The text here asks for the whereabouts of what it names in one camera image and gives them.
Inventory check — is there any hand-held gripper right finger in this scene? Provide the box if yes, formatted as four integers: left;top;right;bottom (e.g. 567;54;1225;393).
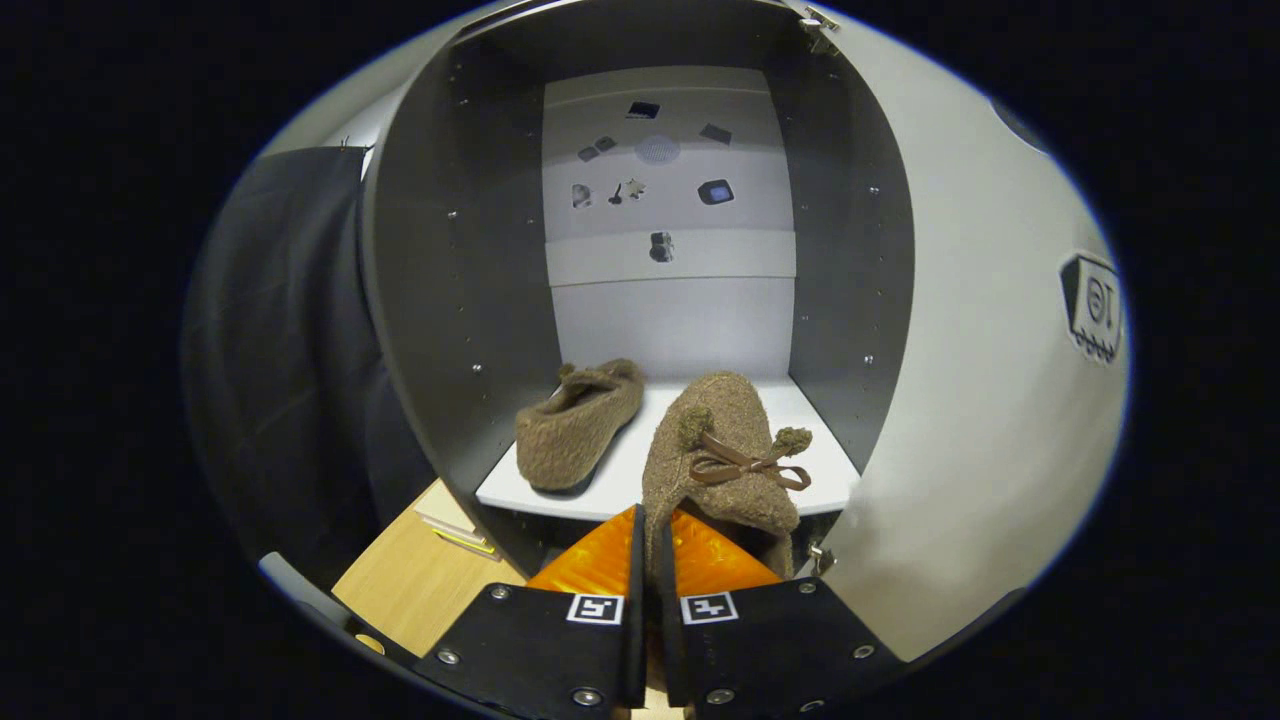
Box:
655;508;909;720

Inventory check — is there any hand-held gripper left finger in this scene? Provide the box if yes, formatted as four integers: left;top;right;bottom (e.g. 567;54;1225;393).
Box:
412;503;648;720

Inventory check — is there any brown fuzzy shoe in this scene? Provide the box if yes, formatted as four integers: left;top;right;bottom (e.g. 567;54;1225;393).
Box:
640;371;813;581
514;358;647;494

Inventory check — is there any white shoe cabinet door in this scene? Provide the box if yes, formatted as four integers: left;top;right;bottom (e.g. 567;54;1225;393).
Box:
790;0;1133;666

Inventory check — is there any dark grey shoe cabinet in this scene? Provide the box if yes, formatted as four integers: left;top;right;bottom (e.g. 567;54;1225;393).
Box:
360;0;916;581

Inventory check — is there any white cabinet shelf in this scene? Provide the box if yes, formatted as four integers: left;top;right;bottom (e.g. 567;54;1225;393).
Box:
475;375;861;523

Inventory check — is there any stack of books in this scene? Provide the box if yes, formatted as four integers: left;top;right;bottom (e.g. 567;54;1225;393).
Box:
413;478;501;561

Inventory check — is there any black backdrop cloth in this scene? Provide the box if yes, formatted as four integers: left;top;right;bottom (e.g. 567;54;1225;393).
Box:
180;145;436;591

